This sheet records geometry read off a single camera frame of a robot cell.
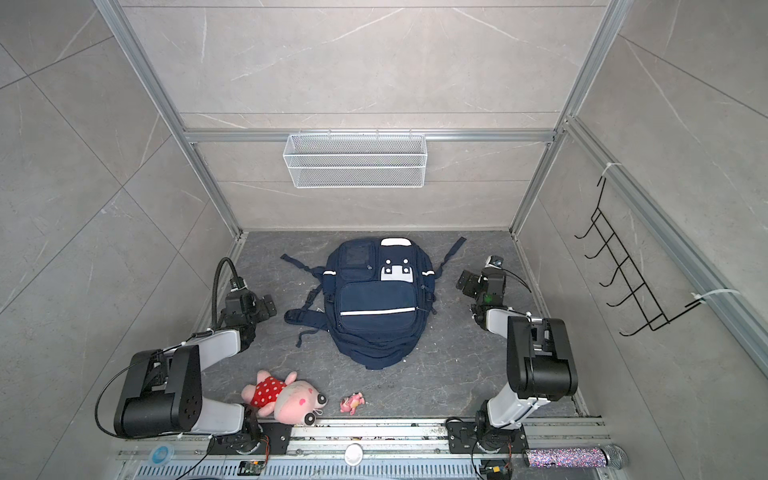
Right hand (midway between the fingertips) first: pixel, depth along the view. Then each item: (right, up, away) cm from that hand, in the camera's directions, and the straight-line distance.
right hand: (476, 272), depth 97 cm
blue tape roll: (-85, -43, -26) cm, 99 cm away
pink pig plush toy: (-54, -31, -25) cm, 67 cm away
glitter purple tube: (+23, -41, -29) cm, 55 cm away
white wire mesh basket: (-42, +38, +3) cm, 57 cm away
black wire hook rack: (+25, -6, -38) cm, 45 cm away
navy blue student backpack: (-33, -7, -6) cm, 34 cm away
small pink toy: (-39, -33, -21) cm, 56 cm away
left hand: (-73, -7, -4) cm, 73 cm away
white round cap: (-38, -43, -26) cm, 63 cm away
